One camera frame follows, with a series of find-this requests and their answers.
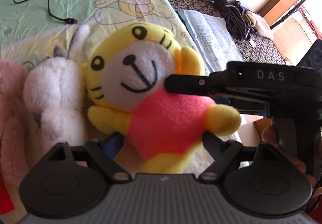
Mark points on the black speaker box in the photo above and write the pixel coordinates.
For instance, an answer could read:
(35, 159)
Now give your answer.
(313, 57)

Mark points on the white bunny plush toy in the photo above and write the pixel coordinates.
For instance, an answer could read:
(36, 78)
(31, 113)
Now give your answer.
(54, 93)

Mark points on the dark patterned mattress cover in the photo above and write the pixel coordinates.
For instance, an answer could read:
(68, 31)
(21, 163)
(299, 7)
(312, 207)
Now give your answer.
(257, 49)

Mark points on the cartoon bear bed sheet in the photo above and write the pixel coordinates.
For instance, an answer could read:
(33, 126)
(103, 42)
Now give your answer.
(29, 35)

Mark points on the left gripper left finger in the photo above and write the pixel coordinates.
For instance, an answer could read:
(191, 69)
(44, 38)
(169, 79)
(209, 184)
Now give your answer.
(102, 155)

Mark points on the pink bear plush toy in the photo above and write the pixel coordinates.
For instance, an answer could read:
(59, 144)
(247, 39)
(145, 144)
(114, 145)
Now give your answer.
(14, 122)

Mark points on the yellow tiger plush toy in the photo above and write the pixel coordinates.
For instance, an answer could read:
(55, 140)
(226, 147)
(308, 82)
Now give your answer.
(124, 80)

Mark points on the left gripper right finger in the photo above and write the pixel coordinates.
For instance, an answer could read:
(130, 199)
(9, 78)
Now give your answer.
(226, 155)

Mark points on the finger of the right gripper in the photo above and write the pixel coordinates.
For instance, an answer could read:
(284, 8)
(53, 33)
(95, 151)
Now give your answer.
(194, 85)

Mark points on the beige cloth item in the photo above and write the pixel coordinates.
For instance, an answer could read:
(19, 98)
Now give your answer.
(259, 24)

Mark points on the dark striped cloth bundle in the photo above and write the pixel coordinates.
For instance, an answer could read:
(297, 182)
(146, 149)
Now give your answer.
(235, 24)

